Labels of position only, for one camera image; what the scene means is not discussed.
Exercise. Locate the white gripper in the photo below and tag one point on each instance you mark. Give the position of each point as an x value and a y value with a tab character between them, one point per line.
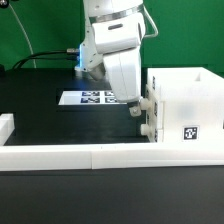
124	73

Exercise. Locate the white drawer tray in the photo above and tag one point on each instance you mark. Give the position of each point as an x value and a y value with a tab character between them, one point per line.
151	103
151	131

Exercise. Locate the white front drawer tray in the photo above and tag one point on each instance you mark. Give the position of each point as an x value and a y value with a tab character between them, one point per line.
151	131

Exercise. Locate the white drawer cabinet box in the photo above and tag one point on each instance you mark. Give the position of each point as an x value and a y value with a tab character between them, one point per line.
193	101

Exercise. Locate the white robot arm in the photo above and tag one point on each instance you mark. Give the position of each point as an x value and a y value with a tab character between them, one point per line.
114	30

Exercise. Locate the white marker sheet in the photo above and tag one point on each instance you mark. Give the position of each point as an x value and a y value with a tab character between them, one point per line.
95	97

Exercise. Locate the white U-shaped fence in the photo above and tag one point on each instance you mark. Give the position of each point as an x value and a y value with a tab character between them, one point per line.
103	156

